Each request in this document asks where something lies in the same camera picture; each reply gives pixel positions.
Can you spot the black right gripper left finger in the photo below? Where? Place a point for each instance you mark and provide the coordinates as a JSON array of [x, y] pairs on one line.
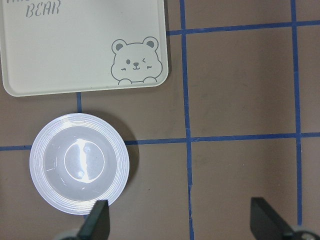
[[97, 223]]

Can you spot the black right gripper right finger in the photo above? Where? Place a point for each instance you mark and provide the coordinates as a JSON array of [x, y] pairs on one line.
[[266, 223]]

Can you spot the cream bear tray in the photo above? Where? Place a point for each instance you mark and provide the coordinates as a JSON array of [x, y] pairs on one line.
[[68, 46]]

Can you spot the white round plate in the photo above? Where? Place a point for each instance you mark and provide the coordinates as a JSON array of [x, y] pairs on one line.
[[76, 160]]

